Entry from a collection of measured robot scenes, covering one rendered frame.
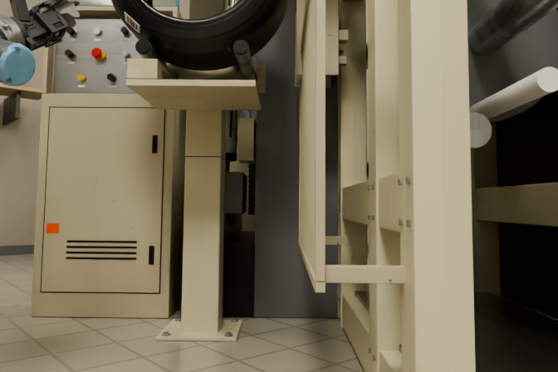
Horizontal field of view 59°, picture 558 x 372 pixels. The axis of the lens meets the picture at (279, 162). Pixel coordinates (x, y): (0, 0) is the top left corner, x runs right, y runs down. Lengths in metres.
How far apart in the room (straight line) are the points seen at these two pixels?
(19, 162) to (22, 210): 0.42
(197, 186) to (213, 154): 0.13
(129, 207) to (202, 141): 0.47
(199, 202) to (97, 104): 0.66
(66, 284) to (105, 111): 0.71
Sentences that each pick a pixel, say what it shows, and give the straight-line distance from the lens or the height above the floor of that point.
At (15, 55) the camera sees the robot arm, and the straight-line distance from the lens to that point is 1.19.
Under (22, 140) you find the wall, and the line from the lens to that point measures 4.91.
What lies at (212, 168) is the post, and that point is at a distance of 1.77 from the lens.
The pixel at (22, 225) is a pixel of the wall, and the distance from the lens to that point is 4.89.
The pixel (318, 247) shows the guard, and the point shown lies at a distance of 0.88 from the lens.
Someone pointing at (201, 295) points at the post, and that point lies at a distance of 1.80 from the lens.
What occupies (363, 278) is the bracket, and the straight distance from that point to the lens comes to 0.91.
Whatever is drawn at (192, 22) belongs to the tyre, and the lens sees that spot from 1.48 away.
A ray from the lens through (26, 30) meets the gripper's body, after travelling 1.40.
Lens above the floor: 0.45
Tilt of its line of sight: 5 degrees up
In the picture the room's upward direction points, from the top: 1 degrees clockwise
